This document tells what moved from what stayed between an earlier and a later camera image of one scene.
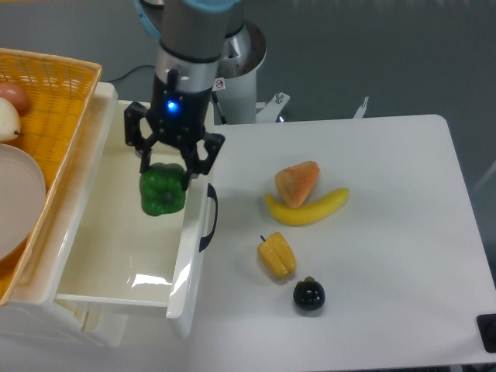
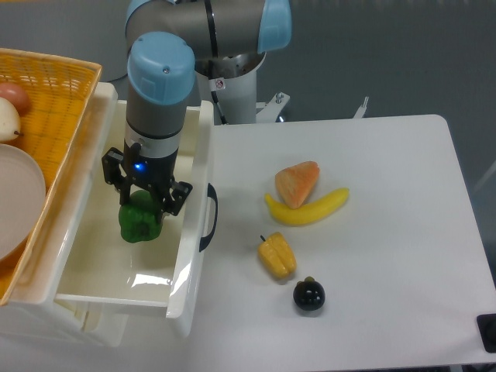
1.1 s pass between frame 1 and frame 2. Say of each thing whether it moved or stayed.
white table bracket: stayed
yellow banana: stayed
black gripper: moved
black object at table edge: stayed
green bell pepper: moved
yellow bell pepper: stayed
